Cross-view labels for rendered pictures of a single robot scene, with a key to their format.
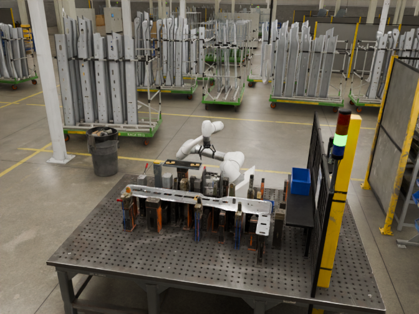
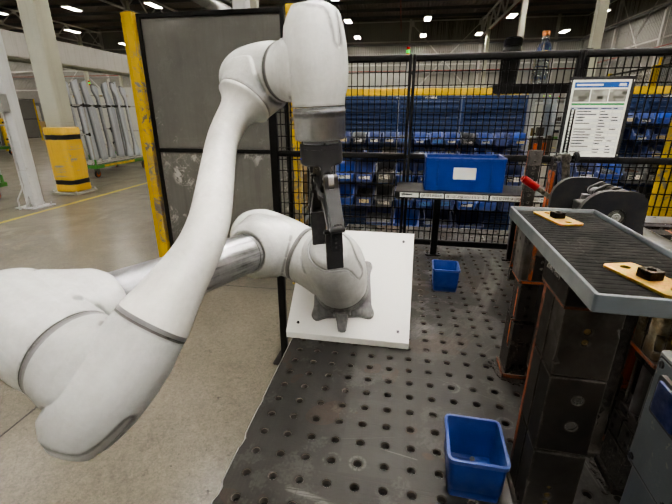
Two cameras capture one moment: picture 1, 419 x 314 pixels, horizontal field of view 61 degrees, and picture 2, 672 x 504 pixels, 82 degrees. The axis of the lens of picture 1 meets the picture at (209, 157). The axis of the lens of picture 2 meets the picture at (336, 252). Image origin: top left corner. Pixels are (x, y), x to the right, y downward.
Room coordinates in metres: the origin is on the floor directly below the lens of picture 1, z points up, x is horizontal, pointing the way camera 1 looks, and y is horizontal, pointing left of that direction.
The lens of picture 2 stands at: (3.51, 0.75, 1.32)
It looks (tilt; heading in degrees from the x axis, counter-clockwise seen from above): 20 degrees down; 269
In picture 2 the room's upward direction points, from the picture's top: straight up
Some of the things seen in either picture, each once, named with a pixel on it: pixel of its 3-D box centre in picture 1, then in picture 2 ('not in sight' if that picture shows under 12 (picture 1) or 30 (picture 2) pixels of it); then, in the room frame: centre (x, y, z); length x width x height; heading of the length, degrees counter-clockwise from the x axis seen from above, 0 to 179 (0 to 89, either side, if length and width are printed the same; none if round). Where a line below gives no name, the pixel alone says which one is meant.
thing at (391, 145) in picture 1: (390, 141); (223, 157); (4.35, -2.35, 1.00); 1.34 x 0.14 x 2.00; 170
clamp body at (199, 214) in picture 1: (198, 221); not in sight; (2.60, 0.09, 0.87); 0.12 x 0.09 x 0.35; 168
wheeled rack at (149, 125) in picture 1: (108, 95); not in sight; (6.97, 2.02, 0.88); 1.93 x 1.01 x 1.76; 86
